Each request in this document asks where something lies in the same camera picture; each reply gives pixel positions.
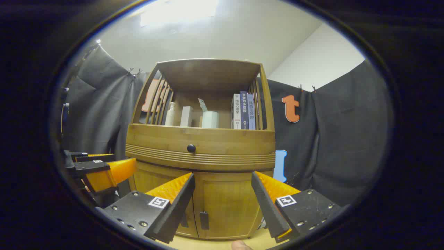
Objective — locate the pale paper card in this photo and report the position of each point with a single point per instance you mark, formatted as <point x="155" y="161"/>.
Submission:
<point x="202" y="105"/>

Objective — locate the white rectangular box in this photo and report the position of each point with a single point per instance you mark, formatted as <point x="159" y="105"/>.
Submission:
<point x="186" y="116"/>

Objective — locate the black backdrop cloth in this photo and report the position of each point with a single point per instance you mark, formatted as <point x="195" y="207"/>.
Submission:
<point x="347" y="139"/>

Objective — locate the white cylindrical cup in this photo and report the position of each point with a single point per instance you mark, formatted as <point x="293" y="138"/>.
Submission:
<point x="210" y="119"/>

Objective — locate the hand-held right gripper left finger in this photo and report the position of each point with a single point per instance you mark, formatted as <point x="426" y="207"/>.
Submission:
<point x="177" y="215"/>

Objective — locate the wooden shoe cabinet door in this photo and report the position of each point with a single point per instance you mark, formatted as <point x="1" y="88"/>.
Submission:
<point x="152" y="178"/>
<point x="225" y="201"/>

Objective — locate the black round drawer knob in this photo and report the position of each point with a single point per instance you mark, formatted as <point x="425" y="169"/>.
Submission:
<point x="191" y="148"/>

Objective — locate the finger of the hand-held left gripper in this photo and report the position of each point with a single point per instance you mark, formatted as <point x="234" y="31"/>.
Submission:
<point x="100" y="158"/>
<point x="86" y="167"/>

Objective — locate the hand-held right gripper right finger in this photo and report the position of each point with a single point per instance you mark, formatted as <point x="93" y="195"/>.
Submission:
<point x="269" y="211"/>

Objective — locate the white bottle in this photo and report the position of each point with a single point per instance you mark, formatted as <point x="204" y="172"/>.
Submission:
<point x="170" y="113"/>

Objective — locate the wooden double-door shoe cabinet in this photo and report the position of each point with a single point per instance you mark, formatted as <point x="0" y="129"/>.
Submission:
<point x="215" y="139"/>

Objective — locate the light purple book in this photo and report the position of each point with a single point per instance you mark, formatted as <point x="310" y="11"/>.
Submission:
<point x="251" y="111"/>

